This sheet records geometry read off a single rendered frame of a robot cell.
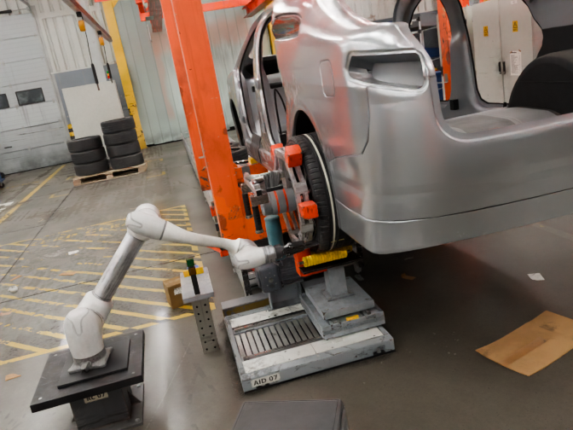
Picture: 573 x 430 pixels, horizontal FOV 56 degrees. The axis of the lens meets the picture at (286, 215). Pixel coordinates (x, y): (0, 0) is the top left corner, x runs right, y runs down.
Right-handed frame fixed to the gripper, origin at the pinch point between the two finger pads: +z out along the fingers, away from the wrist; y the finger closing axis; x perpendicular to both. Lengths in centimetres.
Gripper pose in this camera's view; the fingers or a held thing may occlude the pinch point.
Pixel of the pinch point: (311, 243)
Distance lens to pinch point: 281.8
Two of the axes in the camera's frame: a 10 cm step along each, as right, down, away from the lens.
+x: -2.8, -8.3, 4.8
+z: 9.6, -2.2, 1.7
